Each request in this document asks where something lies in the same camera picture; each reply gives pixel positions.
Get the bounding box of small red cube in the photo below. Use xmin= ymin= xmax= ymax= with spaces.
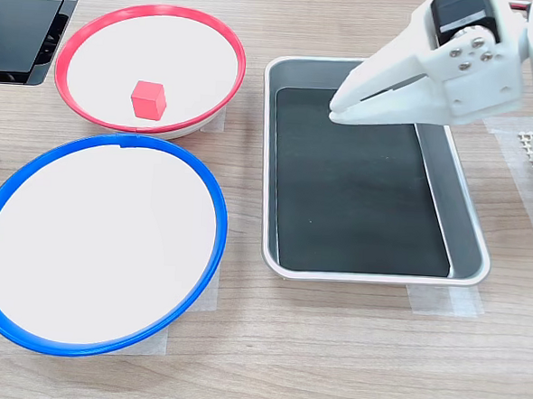
xmin=129 ymin=80 xmax=169 ymax=122

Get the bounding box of black tray mat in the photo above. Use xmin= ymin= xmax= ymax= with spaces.
xmin=265 ymin=84 xmax=463 ymax=282

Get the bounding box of steel tray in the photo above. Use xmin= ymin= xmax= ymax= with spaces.
xmin=251 ymin=52 xmax=503 ymax=293

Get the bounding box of red-rimmed white plate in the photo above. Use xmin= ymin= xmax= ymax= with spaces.
xmin=50 ymin=0 xmax=251 ymax=144

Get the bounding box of clear tape strip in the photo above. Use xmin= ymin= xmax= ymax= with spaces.
xmin=406 ymin=283 xmax=486 ymax=320

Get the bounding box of blue-rimmed white plate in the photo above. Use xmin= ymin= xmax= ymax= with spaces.
xmin=0 ymin=125 xmax=234 ymax=367

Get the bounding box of black electronic device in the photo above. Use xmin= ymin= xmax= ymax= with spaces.
xmin=0 ymin=0 xmax=89 ymax=89

